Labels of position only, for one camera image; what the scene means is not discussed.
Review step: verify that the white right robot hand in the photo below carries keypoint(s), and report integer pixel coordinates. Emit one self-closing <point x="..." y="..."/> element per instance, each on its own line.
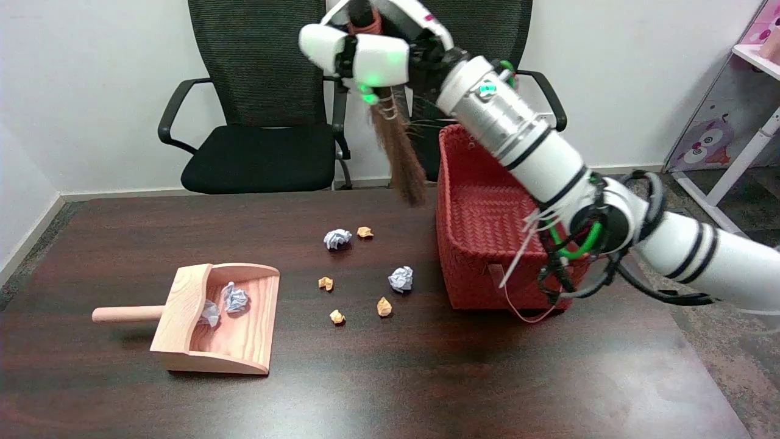
<point x="378" y="58"/>

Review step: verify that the brown straw hand broom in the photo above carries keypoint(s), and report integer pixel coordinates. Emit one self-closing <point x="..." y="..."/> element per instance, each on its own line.
<point x="399" y="158"/>

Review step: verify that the orange paper ball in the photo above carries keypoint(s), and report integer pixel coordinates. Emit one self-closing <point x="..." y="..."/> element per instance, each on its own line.
<point x="365" y="231"/>
<point x="326" y="283"/>
<point x="384" y="306"/>
<point x="337" y="316"/>

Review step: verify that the white paper ball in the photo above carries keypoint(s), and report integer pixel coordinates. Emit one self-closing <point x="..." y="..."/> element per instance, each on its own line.
<point x="235" y="299"/>
<point x="401" y="278"/>
<point x="337" y="238"/>
<point x="210" y="313"/>

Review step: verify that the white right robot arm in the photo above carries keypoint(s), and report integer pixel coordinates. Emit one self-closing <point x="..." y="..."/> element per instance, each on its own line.
<point x="542" y="152"/>

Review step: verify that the wooden dustpan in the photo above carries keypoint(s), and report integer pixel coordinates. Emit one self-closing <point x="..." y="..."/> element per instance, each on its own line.
<point x="244" y="341"/>

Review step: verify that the black mesh office chair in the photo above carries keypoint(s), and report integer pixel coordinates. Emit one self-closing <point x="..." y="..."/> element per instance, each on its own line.
<point x="481" y="24"/>
<point x="262" y="158"/>

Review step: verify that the red woven basket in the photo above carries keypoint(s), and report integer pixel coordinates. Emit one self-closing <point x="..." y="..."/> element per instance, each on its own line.
<point x="481" y="225"/>

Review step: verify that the owl print side panel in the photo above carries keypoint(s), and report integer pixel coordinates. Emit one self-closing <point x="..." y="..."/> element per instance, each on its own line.
<point x="707" y="140"/>

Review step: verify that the pink printed back panel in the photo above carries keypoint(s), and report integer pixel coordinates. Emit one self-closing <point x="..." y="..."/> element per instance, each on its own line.
<point x="765" y="24"/>

